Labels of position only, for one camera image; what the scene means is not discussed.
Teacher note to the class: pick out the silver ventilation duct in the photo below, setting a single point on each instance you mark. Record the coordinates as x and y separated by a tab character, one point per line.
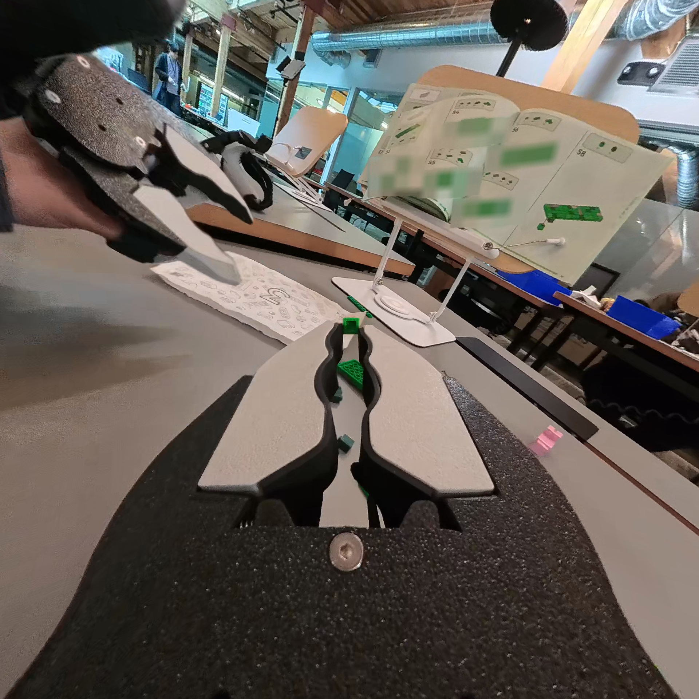
409	35

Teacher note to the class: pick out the grey wood-edged desk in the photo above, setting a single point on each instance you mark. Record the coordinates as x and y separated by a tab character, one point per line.
306	218

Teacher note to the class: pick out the small green brick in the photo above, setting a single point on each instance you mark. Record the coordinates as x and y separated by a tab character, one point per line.
349	326

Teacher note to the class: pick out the black round disc on pole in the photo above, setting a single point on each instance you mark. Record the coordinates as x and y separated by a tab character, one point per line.
527	22

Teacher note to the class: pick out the pink brick pig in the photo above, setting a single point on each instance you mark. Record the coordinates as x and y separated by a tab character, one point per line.
546	441

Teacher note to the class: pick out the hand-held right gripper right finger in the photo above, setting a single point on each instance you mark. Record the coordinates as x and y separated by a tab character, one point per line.
426	431

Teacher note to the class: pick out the white book stand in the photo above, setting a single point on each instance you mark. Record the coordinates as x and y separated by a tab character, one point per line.
404	322

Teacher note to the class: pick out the printed white paper bag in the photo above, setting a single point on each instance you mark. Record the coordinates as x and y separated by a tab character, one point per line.
262	300

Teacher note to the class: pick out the scattered small green bricks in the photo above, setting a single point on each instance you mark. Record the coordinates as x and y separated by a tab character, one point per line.
345	443

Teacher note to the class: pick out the wooden book stand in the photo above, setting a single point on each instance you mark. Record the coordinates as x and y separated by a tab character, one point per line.
311	136

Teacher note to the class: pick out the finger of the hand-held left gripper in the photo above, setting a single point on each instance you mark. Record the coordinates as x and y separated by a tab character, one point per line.
207	169
185	226

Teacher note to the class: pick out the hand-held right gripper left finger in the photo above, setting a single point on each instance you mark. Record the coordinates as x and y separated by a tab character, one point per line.
273	426

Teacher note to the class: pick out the brick instruction booklet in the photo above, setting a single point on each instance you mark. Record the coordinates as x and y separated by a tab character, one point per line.
600	180

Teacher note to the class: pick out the blue storage bin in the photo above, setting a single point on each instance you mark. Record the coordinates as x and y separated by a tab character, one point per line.
641	316
532	286

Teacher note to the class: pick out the spare hand-held gripper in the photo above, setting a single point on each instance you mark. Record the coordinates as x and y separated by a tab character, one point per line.
240	169

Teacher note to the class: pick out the person's left hand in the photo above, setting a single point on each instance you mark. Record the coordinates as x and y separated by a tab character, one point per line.
49	191

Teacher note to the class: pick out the black desk strip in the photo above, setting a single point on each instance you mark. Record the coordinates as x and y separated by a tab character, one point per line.
524	387

